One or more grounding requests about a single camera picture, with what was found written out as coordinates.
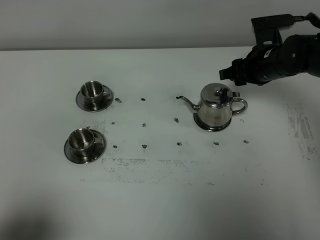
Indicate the near stainless steel saucer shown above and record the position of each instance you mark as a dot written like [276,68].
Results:
[85,158]

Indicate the steel saucer under teapot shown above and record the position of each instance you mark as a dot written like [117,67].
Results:
[207,127]

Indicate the near stainless steel teacup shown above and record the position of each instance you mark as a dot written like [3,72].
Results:
[82,141]

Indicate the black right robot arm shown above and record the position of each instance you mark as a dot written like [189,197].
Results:
[298,54]

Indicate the far stainless steel saucer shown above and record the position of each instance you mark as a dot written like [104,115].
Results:
[97,105]

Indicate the stainless steel teapot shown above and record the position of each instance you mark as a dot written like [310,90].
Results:
[218,103]

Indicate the stainless steel teacup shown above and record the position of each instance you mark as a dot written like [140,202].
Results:
[82,141]
[92,90]

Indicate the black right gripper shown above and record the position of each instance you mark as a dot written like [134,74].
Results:
[239,74]

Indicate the far stainless steel teacup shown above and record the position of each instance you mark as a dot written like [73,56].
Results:
[92,90]

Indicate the stainless steel saucer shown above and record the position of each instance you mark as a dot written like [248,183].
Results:
[85,158]
[97,105]

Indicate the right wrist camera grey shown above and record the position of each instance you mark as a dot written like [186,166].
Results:
[267,28]

